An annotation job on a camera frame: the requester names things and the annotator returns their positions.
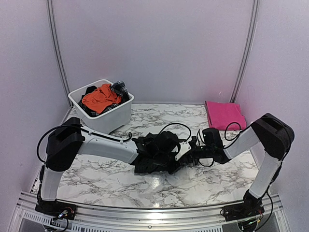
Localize right aluminium wall post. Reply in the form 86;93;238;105
229;0;260;103

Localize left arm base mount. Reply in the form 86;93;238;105
35;198;77;220

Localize left aluminium wall post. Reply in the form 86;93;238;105
46;0;73;108

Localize aluminium front rail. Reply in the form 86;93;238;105
8;192;291;232

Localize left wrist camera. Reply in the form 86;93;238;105
154;131;180;153

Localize black striped garment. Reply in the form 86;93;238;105
131;131;197;174

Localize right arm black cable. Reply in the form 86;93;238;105
224;122;243;149

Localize plaid grey garment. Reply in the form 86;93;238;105
111;81;128;97

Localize magenta pink trousers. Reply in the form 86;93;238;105
205;101;247;131

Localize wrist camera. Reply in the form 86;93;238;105
154;131;180;153
202;128;223;148

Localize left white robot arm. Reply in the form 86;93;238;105
37;117;192;215

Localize black garment in bin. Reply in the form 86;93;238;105
85;86;97;95

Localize orange garment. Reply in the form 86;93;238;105
82;84;122;114

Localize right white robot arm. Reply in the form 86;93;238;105
182;113;295;217

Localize white plastic laundry bin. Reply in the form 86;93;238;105
68;79;134;134

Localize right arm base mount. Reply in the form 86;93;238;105
220;203;265;221

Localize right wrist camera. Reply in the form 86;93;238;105
202;128;223;148

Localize aluminium wall post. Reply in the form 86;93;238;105
46;0;73;108
229;0;260;103

